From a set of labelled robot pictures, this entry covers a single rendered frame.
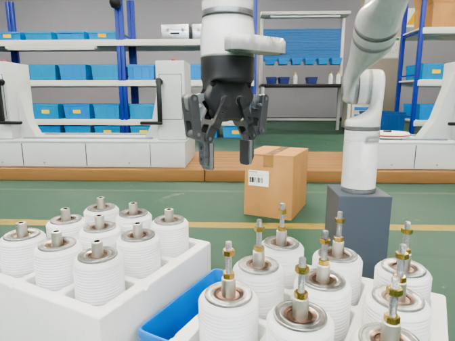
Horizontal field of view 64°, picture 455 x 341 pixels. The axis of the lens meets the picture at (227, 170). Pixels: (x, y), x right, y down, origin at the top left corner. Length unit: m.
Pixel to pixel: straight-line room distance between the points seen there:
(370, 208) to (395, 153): 1.67
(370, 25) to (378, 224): 0.52
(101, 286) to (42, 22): 9.50
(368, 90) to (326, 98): 8.02
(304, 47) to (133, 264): 5.96
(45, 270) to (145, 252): 0.20
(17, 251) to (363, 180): 0.86
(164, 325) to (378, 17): 0.75
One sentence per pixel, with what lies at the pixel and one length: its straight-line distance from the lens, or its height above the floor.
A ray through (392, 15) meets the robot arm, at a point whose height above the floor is 0.71.
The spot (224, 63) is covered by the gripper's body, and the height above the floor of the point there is 0.60.
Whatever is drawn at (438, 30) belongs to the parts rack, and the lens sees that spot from 5.74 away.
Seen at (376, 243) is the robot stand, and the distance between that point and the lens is 1.09.
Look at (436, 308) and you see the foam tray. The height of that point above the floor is 0.18.
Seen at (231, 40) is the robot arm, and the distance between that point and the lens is 0.45.
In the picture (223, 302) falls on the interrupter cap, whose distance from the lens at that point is 0.59.
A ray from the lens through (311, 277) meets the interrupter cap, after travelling 0.67.
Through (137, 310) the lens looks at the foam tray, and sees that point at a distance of 0.80.
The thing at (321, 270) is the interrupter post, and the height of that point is 0.27.
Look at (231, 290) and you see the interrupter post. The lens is 0.60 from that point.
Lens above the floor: 0.56
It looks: 11 degrees down
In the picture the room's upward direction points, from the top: straight up
